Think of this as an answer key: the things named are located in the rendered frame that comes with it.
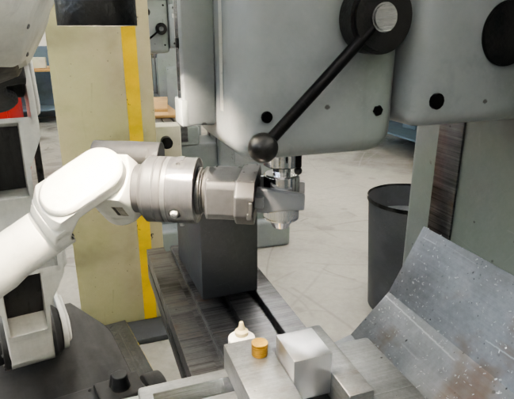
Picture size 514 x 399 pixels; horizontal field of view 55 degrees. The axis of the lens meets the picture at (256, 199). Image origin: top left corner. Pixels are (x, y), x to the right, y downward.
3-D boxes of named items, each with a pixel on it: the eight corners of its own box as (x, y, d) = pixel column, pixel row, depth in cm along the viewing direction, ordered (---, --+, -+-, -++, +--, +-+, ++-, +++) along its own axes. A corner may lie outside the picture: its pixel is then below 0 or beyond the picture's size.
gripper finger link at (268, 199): (304, 212, 63) (255, 210, 63) (305, 188, 62) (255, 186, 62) (304, 217, 61) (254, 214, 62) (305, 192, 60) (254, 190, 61)
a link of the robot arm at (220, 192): (253, 172, 58) (152, 169, 59) (252, 248, 61) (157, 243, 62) (261, 148, 70) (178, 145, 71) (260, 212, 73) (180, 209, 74)
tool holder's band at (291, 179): (294, 174, 67) (294, 167, 67) (304, 184, 63) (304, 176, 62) (260, 176, 66) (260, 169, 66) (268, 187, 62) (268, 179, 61)
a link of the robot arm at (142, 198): (156, 207, 60) (66, 203, 61) (174, 235, 70) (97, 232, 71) (169, 127, 65) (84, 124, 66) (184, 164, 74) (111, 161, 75)
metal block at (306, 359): (292, 402, 62) (294, 362, 60) (275, 373, 67) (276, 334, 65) (330, 393, 63) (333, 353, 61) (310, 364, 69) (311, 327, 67)
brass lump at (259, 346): (254, 360, 65) (254, 348, 64) (249, 351, 67) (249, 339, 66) (270, 356, 65) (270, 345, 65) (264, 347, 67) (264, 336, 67)
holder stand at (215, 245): (202, 301, 100) (198, 207, 94) (178, 256, 120) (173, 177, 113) (257, 290, 104) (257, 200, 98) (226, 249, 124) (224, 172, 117)
